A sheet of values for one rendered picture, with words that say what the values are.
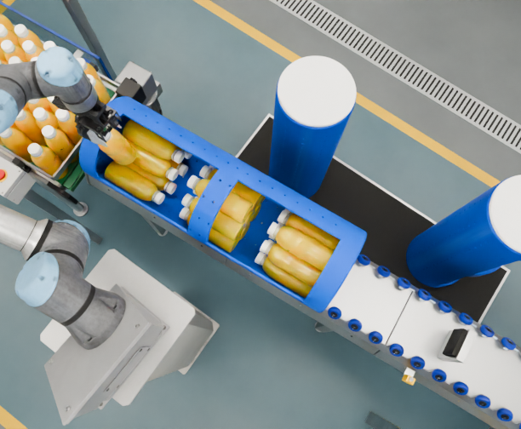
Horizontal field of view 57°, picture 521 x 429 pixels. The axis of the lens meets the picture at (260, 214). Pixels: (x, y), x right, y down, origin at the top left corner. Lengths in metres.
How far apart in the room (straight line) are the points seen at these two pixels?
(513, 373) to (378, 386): 0.96
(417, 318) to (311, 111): 0.79
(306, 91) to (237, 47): 1.39
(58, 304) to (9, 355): 1.63
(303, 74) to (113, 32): 1.72
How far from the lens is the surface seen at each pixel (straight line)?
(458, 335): 1.59
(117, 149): 1.40
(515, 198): 1.79
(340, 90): 1.75
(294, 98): 1.71
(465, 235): 1.90
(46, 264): 1.19
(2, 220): 1.29
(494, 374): 1.79
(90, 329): 1.23
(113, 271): 1.45
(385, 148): 2.85
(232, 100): 2.88
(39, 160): 1.72
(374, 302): 1.66
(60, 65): 1.05
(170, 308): 1.41
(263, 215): 1.62
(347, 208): 2.52
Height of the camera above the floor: 2.53
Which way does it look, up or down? 75 degrees down
